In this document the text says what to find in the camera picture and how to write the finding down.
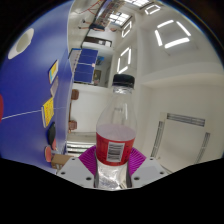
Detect grey-brown booklet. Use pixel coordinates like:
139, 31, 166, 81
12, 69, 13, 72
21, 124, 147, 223
49, 75, 60, 98

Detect clear red-labelled drink bottle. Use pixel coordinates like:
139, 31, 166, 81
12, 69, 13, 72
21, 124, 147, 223
95, 73, 138, 191

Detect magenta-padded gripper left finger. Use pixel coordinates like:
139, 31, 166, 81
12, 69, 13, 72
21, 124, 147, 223
56, 145, 98, 188

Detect brown armchair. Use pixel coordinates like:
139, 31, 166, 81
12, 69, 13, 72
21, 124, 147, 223
70, 89, 80, 101
68, 119, 78, 132

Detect ceiling lights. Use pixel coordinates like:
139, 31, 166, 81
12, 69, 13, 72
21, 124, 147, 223
116, 0, 193, 74

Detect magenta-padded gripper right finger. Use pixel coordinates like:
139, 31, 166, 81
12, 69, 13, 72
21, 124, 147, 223
127, 147, 168, 189

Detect folded blue table tennis tables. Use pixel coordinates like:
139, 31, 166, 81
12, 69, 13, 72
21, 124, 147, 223
68, 48, 100, 84

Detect brown cardboard box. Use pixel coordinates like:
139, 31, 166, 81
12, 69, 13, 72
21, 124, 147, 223
50, 153, 73, 169

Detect small colourful booklet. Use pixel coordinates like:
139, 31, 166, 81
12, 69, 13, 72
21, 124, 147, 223
48, 59, 60, 84

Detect person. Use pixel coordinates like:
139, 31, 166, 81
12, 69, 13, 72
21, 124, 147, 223
79, 18, 108, 33

